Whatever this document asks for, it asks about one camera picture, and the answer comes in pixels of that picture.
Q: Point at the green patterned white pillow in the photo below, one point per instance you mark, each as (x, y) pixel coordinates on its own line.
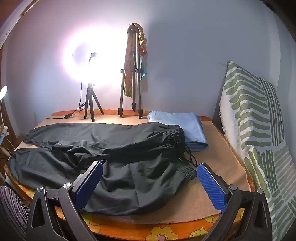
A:
(252, 111)

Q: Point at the teal hanging cloth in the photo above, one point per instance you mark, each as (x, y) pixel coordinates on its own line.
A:
(143, 69)

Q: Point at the orange floral bed sheet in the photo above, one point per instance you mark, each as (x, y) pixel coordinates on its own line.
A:
(150, 231)

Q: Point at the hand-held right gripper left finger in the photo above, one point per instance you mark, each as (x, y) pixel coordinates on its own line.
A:
(89, 185)

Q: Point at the white clip lamp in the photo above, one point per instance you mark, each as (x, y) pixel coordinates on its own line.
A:
(3, 91)

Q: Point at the small black tripod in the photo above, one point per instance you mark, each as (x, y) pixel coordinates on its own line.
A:
(89, 92)

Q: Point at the orange hanging garland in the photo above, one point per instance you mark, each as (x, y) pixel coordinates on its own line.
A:
(142, 44)

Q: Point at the yellow patterned scarf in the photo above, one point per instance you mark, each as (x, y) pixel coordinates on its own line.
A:
(128, 85)

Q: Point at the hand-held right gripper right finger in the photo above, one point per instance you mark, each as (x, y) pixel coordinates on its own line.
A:
(211, 187)

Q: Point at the folded light blue cloth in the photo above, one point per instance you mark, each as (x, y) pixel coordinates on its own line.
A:
(182, 125)

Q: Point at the person's striped clothing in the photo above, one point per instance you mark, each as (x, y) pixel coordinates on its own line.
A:
(11, 204)

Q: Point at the beige blanket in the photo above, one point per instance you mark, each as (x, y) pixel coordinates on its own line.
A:
(219, 150)

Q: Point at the tall grey tripod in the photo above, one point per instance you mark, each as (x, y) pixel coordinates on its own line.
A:
(122, 71)

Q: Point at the black pants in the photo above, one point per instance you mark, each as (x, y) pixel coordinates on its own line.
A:
(129, 176)

